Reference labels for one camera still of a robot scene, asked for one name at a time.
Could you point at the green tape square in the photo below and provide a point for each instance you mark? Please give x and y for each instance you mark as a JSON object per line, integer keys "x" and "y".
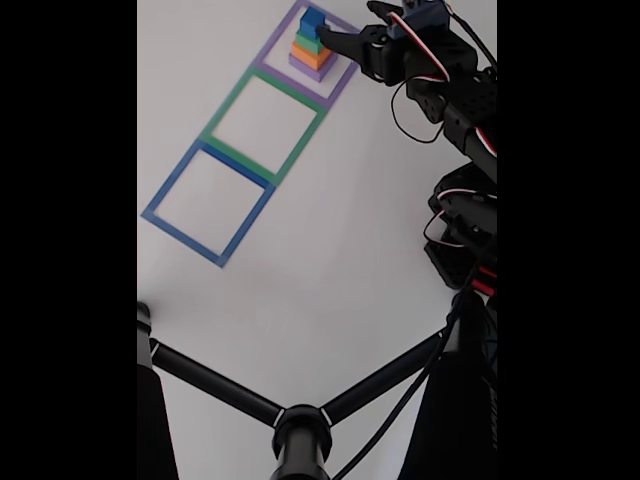
{"x": 227, "y": 105}

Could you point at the purple block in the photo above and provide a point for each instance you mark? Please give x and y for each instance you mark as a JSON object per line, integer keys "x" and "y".
{"x": 320, "y": 75}

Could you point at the green block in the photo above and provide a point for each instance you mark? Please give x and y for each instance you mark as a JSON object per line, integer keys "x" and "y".
{"x": 306, "y": 42}

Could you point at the camera board with blue mount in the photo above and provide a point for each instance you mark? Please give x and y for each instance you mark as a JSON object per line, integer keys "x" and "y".
{"x": 422, "y": 17}

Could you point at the orange block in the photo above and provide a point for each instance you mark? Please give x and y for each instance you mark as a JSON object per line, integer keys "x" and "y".
{"x": 307, "y": 59}

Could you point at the purple tape square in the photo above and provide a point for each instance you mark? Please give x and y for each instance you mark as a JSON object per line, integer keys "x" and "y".
{"x": 292, "y": 84}

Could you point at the black camera tripod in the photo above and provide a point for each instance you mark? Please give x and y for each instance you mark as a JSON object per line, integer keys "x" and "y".
{"x": 300, "y": 440}

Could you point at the blue tape square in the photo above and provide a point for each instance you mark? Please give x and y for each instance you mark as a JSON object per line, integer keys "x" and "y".
{"x": 182, "y": 240}

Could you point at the small blue cube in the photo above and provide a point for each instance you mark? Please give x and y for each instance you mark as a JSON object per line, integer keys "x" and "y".
{"x": 311, "y": 20}

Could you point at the red clamp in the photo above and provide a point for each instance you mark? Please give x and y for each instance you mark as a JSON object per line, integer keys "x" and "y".
{"x": 485, "y": 287}

